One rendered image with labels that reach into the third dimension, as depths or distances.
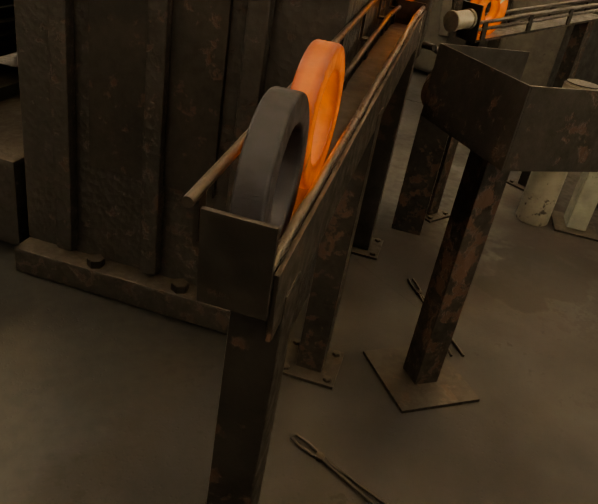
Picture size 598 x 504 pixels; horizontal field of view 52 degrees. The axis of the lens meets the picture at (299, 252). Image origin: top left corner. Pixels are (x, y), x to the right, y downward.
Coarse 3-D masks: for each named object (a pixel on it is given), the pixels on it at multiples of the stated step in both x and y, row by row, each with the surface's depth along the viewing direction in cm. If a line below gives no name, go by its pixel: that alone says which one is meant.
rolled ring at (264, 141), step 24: (264, 96) 57; (288, 96) 58; (264, 120) 55; (288, 120) 56; (264, 144) 54; (288, 144) 67; (240, 168) 54; (264, 168) 54; (288, 168) 69; (240, 192) 55; (264, 192) 54; (288, 192) 69; (264, 216) 55; (288, 216) 69
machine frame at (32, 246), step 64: (64, 0) 123; (128, 0) 121; (192, 0) 118; (256, 0) 112; (320, 0) 112; (384, 0) 157; (64, 64) 129; (128, 64) 127; (192, 64) 123; (256, 64) 118; (64, 128) 135; (128, 128) 133; (192, 128) 129; (64, 192) 143; (128, 192) 142; (64, 256) 151; (128, 256) 150; (192, 256) 145; (192, 320) 146
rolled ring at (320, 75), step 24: (312, 48) 72; (336, 48) 73; (312, 72) 70; (336, 72) 78; (312, 96) 69; (336, 96) 82; (312, 120) 70; (336, 120) 86; (312, 144) 84; (312, 168) 78
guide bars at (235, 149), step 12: (372, 0) 130; (360, 12) 120; (396, 12) 157; (348, 24) 112; (384, 24) 140; (336, 36) 104; (360, 36) 128; (372, 36) 129; (348, 72) 109; (240, 144) 66; (228, 156) 64; (216, 168) 61; (204, 180) 59; (192, 192) 57; (204, 192) 58; (192, 204) 56; (204, 204) 60; (192, 240) 61
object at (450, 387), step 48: (480, 48) 116; (432, 96) 116; (480, 96) 103; (528, 96) 93; (576, 96) 96; (480, 144) 103; (528, 144) 98; (576, 144) 101; (480, 192) 116; (480, 240) 123; (432, 288) 131; (432, 336) 133; (384, 384) 138; (432, 384) 140
